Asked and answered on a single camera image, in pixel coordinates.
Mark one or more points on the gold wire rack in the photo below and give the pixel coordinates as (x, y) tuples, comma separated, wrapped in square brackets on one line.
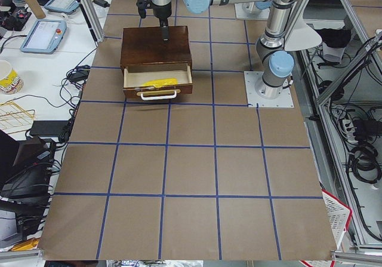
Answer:
[(15, 119)]

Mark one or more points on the black electronics box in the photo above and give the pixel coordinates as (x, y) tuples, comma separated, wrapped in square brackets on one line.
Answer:
[(24, 166)]

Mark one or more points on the yellow corn cob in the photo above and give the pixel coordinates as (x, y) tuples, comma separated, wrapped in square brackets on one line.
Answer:
[(159, 83)]

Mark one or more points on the yellow paper cup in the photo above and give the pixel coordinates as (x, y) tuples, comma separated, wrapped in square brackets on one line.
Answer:
[(11, 83)]

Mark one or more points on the white plastic basket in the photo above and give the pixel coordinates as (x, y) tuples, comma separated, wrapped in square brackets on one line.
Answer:
[(339, 216)]

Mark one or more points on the aluminium frame post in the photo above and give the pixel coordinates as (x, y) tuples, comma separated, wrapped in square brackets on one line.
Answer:
[(91, 20)]

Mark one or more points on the blue teach pendant far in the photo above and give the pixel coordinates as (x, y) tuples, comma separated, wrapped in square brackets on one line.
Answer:
[(62, 6)]

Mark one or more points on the blue teach pendant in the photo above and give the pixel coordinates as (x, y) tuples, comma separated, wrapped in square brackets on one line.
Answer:
[(44, 37), (62, 6)]

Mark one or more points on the blue teach pendant near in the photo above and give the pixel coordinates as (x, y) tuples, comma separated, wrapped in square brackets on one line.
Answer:
[(44, 37)]

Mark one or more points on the wooden drawer with white handle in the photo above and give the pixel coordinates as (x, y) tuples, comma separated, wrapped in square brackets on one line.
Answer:
[(134, 76)]

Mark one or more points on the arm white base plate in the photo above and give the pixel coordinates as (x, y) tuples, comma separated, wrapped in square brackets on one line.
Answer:
[(259, 95), (252, 10)]

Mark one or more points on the black power adapter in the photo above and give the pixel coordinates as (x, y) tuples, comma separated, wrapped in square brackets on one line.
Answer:
[(101, 3)]

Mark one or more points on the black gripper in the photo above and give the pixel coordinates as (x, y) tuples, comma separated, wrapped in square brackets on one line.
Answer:
[(162, 11)]

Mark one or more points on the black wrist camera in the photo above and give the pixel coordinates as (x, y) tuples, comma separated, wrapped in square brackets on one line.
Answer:
[(142, 6)]

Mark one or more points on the dark wooden drawer box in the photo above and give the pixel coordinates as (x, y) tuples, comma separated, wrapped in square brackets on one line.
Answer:
[(145, 46)]

